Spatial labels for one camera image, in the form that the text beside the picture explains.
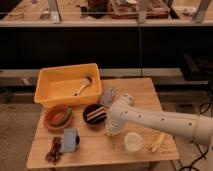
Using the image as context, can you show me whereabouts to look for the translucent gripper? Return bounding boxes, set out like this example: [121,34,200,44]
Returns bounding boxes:
[105,114,125,136]

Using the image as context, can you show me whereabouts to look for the clear plastic fork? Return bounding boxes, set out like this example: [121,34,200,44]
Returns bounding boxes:
[111,136,116,149]

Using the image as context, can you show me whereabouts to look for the black bowl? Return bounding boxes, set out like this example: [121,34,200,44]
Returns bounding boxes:
[83,104,106,125]

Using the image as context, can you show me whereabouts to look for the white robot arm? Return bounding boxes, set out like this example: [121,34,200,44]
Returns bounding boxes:
[106,94,213,146]

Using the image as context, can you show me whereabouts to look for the white paper cup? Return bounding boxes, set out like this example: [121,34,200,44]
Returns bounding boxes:
[124,132,143,154]

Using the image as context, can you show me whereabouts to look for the grey blue cloth pouch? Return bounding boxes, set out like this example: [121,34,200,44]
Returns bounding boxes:
[99,87,116,107]

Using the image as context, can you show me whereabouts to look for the dark round object behind sponge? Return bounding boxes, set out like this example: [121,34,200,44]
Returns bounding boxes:
[76,134,80,146]

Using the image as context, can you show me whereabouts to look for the wooden table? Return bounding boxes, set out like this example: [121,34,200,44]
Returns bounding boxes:
[25,77,180,170]

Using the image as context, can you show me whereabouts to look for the green pickle toy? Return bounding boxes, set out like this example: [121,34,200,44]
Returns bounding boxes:
[52,107,72,126]

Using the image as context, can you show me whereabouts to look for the blue sponge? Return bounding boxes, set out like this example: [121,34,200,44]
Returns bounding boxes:
[61,128,77,153]

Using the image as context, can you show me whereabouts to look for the yellow banana toy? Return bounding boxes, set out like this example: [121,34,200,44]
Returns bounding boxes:
[150,133,165,153]

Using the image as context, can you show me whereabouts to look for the terracotta bowl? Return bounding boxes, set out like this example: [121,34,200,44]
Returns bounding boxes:
[43,105,72,132]

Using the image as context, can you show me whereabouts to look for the yellow plastic bin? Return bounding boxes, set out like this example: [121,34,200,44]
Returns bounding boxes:
[34,63,102,108]

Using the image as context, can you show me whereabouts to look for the black floor cables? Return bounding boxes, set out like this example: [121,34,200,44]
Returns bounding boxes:
[173,79,213,171]

